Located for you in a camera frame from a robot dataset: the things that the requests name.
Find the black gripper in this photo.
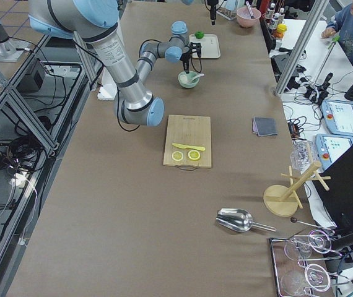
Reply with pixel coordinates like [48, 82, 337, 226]
[204, 0, 223, 25]
[180, 42, 202, 74]

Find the white ceramic spoon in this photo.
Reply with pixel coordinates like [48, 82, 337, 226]
[188, 73, 205, 84]

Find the white steamed bun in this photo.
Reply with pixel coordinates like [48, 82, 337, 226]
[179, 74, 190, 84]

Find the mint green bowl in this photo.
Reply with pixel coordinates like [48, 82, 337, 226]
[178, 71, 199, 88]

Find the pink bowl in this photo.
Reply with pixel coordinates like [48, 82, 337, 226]
[236, 7, 262, 28]

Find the beige rabbit tray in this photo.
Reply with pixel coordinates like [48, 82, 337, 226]
[189, 33, 221, 59]

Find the green lime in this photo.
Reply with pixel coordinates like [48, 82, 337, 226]
[194, 31, 204, 39]

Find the bamboo cutting board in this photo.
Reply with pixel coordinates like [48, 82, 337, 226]
[163, 114, 212, 170]

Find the yellow plastic knife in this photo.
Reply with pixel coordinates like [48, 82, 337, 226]
[172, 142, 206, 152]

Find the upper lemon half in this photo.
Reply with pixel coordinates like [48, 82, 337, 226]
[188, 149, 201, 161]

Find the lower lemon slice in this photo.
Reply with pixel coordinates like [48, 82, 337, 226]
[172, 151, 184, 161]

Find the grey folded cloth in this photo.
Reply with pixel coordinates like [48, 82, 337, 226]
[252, 117, 278, 137]

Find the upper teach pendant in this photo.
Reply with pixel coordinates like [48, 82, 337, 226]
[321, 99, 353, 137]

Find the teach pendant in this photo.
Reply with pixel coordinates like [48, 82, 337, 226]
[315, 134, 353, 170]
[321, 99, 353, 137]

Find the lower teach pendant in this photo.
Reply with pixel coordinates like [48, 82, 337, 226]
[315, 134, 353, 170]

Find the metal scoop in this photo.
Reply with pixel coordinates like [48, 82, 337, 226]
[216, 208, 277, 233]

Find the wooden mug tree stand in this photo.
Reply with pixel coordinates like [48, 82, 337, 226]
[263, 161, 331, 217]

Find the black monitor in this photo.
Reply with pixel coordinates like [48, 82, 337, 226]
[313, 145, 353, 233]

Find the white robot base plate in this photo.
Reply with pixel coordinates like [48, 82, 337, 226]
[97, 68, 117, 101]

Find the wire glass rack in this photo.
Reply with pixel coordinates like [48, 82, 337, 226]
[269, 229, 349, 296]

